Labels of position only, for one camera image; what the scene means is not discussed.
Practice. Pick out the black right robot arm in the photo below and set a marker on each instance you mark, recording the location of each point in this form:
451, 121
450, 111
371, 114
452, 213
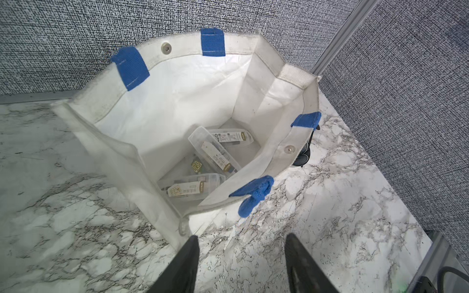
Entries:
424, 285

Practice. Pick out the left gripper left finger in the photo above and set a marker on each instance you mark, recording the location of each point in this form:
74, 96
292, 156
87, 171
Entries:
181, 273

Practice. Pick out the compass case white label top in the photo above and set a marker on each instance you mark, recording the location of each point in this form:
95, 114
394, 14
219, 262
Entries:
232, 136

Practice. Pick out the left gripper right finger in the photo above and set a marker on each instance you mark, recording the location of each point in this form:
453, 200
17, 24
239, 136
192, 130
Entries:
304, 275

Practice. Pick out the gold label compass case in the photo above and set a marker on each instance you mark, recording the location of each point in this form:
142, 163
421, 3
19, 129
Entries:
191, 188

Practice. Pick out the white Doraemon canvas bag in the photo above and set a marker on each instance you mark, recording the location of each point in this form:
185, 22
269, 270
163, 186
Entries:
135, 118

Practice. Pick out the blue patterned ceramic bowl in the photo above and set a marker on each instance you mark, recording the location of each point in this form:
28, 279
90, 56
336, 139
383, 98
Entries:
304, 155

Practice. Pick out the green label compass case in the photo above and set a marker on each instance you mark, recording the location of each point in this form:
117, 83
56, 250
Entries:
197, 165

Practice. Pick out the compass case white label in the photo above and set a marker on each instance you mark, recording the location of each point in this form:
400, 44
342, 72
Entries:
209, 149
232, 136

